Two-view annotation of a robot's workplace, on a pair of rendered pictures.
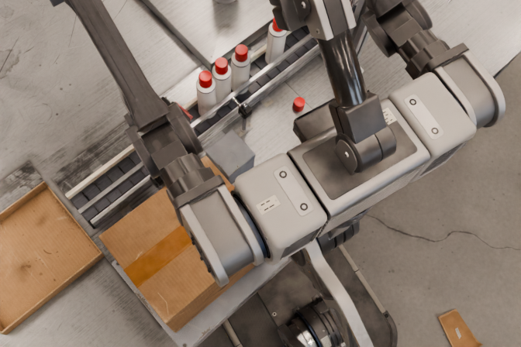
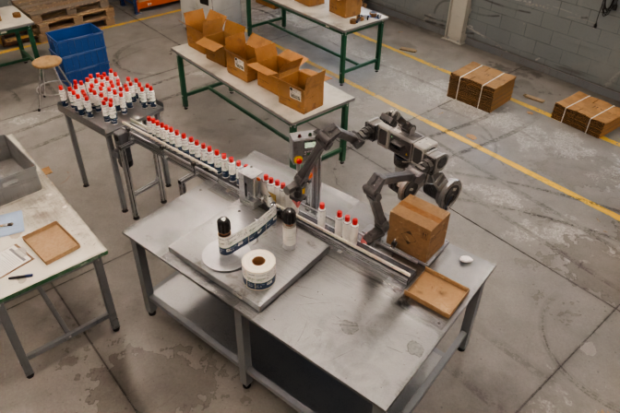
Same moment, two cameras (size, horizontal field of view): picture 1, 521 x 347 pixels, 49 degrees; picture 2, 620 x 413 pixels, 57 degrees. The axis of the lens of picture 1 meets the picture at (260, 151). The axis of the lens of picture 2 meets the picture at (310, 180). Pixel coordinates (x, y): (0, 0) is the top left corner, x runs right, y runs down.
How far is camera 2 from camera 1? 326 cm
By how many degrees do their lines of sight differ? 58
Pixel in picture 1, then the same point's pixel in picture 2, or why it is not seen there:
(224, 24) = (307, 243)
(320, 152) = (411, 137)
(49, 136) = (380, 299)
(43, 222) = (420, 291)
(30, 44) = (334, 317)
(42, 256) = (434, 289)
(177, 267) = (432, 212)
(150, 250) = (430, 218)
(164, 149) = (419, 168)
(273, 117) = not seen: hidden behind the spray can
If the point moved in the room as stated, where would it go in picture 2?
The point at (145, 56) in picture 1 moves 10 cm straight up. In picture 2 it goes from (327, 274) to (327, 262)
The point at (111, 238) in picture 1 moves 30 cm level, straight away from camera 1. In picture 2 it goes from (430, 228) to (405, 253)
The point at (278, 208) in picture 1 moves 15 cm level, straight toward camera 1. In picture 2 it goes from (429, 142) to (453, 144)
